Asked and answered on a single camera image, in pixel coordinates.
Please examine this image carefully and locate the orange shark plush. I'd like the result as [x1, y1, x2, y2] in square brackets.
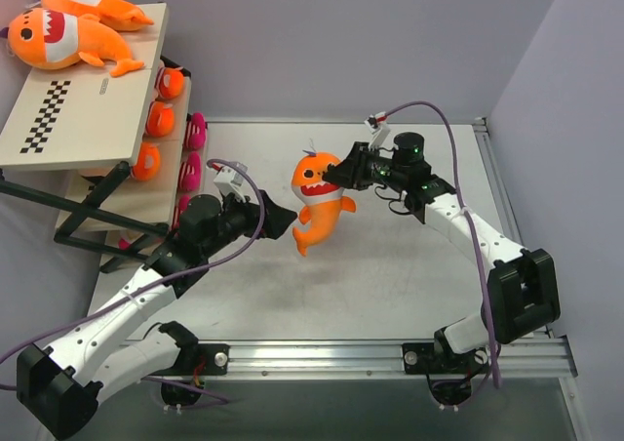
[291, 145, 357, 257]
[38, 0, 154, 32]
[1, 8, 144, 77]

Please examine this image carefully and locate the white pink glasses plush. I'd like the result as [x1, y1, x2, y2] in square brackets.
[177, 152, 202, 192]
[117, 194, 191, 250]

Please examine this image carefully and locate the black haired doll plush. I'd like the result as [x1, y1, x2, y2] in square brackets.
[154, 60, 185, 100]
[131, 142, 161, 181]
[144, 100, 175, 138]

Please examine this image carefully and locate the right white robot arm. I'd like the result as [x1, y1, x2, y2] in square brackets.
[323, 133, 561, 372]

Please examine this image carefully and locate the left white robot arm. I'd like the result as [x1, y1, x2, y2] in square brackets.
[16, 191, 297, 440]

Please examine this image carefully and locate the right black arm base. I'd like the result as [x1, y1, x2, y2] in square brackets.
[401, 329, 491, 412]

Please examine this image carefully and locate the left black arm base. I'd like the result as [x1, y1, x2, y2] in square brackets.
[143, 321, 230, 415]

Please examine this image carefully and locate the white pink plush on shelf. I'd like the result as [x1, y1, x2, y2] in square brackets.
[183, 112, 207, 150]

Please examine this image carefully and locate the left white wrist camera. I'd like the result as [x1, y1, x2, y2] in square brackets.
[207, 161, 248, 202]

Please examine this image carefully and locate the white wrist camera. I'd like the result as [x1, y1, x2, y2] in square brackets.
[364, 112, 390, 150]
[207, 161, 248, 202]

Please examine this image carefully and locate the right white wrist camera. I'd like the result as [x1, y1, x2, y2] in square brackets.
[364, 112, 390, 150]

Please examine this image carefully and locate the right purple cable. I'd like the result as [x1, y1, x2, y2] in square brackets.
[384, 100, 503, 389]

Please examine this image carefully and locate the aluminium table side rail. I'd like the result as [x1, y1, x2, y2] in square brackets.
[469, 121, 531, 250]

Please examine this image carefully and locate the cream tiered shelf black frame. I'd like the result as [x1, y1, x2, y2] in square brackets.
[1, 3, 206, 273]

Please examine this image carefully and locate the aluminium mounting rail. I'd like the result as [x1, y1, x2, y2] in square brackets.
[116, 336, 579, 382]

